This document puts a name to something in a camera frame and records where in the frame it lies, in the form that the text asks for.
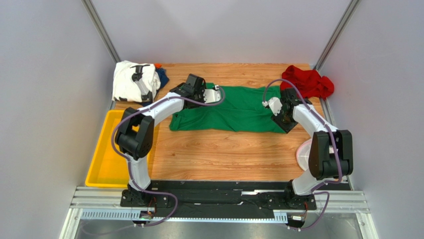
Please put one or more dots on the left aluminium frame post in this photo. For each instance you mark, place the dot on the left aluminium frame post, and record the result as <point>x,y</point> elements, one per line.
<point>96,20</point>

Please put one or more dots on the green t shirt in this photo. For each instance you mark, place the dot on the green t shirt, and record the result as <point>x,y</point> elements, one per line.
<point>242,110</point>

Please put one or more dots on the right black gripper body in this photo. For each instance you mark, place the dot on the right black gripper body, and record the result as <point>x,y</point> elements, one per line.
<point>284,120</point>

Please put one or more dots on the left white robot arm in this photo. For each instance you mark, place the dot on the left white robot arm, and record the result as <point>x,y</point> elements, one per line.
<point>134,133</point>

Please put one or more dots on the white printed t shirt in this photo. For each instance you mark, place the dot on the white printed t shirt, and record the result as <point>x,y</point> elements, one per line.
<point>133,82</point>

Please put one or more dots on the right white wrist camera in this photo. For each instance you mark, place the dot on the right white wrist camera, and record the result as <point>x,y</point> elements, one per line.
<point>274,104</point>

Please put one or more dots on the red t shirt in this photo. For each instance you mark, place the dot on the red t shirt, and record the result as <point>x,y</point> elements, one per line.
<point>309,82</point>

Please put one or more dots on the yellow plastic bin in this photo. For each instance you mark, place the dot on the yellow plastic bin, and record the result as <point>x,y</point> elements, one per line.
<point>107,168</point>

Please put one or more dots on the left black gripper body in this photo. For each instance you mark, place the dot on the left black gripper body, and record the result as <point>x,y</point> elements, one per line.
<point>199,95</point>

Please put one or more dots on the right aluminium frame post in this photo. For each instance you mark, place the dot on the right aluminium frame post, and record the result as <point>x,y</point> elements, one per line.
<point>343,22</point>

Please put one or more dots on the white pink round basket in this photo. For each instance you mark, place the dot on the white pink round basket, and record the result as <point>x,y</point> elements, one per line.
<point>302,154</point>

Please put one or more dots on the aluminium frame post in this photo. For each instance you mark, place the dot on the aluminium frame post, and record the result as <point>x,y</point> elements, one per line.
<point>343,22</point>
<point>96,20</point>

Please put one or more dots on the blue t shirt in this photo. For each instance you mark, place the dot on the blue t shirt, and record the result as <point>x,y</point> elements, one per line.
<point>161,79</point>

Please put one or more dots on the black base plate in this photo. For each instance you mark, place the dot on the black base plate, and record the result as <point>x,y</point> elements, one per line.
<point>217,199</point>

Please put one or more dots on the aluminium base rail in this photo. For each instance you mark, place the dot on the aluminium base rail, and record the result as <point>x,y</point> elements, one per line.
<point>104,204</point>

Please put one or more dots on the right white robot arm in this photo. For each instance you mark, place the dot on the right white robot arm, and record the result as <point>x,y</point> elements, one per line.
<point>318,128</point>

